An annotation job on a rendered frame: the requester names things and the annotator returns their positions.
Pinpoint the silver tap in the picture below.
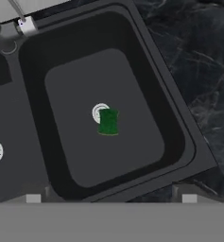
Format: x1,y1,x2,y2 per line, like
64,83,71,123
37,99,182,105
8,0,39,37

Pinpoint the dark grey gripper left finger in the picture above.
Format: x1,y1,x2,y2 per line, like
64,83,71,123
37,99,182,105
5,181,52,204

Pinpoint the dark grey double sink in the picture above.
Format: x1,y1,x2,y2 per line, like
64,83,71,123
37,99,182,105
0,0,219,204

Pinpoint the green sponge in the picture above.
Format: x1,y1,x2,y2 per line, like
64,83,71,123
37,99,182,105
97,108,120,137

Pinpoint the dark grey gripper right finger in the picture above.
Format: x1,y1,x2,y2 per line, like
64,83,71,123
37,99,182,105
171,181,224,204

